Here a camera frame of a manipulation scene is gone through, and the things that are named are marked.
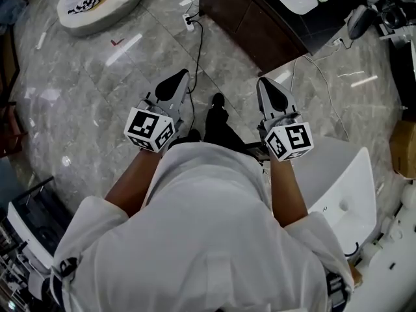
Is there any grey hand-held appliance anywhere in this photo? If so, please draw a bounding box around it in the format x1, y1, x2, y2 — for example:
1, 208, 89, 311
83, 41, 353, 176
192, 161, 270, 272
346, 5, 378, 40

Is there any dark wooden cabinet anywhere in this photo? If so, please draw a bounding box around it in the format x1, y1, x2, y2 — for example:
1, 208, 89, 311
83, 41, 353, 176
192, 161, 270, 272
198, 0, 358, 77

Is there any person's right forearm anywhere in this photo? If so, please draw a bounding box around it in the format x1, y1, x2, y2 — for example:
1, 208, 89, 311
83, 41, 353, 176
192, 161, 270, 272
268, 156, 309, 229

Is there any person's black shoe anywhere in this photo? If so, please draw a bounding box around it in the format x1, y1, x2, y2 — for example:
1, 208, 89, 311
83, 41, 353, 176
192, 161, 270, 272
211, 92, 227, 109

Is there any white power strip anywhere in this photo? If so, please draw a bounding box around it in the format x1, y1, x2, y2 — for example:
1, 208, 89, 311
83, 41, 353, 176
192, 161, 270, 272
181, 12, 196, 33

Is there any person's white shirt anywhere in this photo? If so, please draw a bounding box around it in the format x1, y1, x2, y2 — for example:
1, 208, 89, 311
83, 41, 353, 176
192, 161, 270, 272
50, 141, 355, 312

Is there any black cable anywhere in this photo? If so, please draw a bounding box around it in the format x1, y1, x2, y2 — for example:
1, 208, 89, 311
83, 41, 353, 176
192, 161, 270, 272
186, 19, 206, 133

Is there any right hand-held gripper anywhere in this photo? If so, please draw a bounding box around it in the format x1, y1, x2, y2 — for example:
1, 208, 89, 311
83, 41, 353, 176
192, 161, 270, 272
255, 76, 315, 161

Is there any white and black appliance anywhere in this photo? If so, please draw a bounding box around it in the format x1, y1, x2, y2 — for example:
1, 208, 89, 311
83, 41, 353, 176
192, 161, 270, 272
6, 175, 74, 273

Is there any black round device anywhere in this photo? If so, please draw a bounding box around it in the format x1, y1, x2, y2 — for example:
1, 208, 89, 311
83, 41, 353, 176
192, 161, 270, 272
381, 3, 408, 29

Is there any dark wooden chair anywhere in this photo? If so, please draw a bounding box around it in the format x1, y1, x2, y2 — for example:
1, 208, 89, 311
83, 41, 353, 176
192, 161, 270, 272
0, 27, 24, 159

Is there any brown cardboard box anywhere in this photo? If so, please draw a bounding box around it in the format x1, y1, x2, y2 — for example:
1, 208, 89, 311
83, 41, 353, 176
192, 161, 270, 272
389, 120, 416, 180

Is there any white round pet bed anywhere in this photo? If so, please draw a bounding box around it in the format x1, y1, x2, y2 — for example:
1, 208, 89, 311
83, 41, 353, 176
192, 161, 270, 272
57, 0, 146, 37

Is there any person's black trouser leg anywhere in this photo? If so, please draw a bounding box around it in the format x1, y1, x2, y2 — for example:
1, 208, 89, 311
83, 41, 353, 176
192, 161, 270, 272
203, 105, 248, 155

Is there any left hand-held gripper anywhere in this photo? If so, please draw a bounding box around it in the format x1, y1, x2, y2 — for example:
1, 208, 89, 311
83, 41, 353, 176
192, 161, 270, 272
123, 68, 192, 155

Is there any white ceramic fixture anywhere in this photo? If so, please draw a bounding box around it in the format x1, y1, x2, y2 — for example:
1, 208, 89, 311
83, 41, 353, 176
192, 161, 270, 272
352, 180, 416, 312

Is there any white cable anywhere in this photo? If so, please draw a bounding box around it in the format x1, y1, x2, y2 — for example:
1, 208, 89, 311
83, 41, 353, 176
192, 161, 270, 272
290, 54, 351, 142

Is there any person's left forearm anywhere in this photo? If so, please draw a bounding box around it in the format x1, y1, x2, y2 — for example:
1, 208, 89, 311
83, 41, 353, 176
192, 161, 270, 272
104, 148, 163, 220

